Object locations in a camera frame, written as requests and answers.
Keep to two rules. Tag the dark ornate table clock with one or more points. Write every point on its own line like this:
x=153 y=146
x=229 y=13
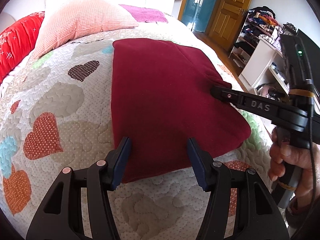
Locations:
x=288 y=30

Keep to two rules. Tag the pile of mixed clothes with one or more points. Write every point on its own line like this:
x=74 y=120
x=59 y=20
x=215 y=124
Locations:
x=262 y=17

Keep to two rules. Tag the blue sliding door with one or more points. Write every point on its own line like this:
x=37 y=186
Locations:
x=192 y=12

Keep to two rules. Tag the shoe rack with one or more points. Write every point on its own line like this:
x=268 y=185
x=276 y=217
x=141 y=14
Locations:
x=246 y=42

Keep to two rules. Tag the black television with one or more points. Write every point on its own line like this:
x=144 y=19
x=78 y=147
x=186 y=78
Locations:
x=312 y=45

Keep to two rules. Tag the brown wooden door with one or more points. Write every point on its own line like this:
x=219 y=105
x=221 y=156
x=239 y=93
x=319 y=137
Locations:
x=230 y=17

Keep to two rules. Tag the beige headboard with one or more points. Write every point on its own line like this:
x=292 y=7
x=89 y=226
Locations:
x=6 y=23

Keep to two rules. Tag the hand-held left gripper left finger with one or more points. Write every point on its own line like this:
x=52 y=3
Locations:
x=123 y=160

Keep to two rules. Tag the person's right forearm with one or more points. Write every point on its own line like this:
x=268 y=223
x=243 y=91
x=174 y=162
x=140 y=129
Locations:
x=300 y=208

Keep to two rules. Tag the white shelf desk unit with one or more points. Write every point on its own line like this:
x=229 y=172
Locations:
x=255 y=62

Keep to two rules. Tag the person's right hand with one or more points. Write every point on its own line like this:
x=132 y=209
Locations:
x=278 y=152

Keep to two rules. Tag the magenta fuzzy blanket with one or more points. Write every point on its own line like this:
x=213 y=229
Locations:
x=147 y=13

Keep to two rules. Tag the dark red sweater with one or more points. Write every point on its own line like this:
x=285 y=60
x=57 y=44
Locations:
x=162 y=92

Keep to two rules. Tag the pink checked pillow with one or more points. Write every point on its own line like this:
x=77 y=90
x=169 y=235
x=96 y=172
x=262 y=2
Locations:
x=82 y=22

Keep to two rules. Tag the red embroidered pillow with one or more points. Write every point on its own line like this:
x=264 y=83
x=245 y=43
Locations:
x=17 y=45

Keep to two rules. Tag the quilted heart pattern bedspread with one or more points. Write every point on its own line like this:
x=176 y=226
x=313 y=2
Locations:
x=62 y=100

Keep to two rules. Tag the pink plush cloth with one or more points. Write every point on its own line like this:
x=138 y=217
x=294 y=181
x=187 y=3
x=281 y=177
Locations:
x=265 y=88

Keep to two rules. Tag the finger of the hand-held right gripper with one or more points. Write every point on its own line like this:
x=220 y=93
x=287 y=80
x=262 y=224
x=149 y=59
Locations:
x=225 y=95

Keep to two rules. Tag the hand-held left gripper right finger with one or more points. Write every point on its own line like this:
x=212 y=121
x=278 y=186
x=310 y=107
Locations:
x=197 y=162

